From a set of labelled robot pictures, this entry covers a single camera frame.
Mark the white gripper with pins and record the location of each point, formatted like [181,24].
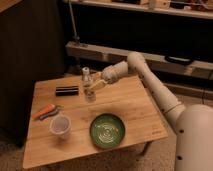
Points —
[110,74]

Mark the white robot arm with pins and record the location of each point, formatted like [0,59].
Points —
[193,125]

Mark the metal pole stand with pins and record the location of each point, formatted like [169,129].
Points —
[75,37]

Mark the grey metal beam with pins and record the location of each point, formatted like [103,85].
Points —
[156,62]

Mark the black rectangular box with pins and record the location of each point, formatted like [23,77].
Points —
[67,91]

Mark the green round bowl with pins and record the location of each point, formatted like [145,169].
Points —
[107,131]

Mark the wooden table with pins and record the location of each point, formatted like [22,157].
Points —
[127,99]

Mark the clear plastic cup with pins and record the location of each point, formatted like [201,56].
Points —
[60,126]

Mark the dark cabinet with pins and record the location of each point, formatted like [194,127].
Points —
[31,49]

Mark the wooden shelf with clutter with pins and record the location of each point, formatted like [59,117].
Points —
[143,8]

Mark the orange handled tool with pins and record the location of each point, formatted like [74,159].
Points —
[49,110]

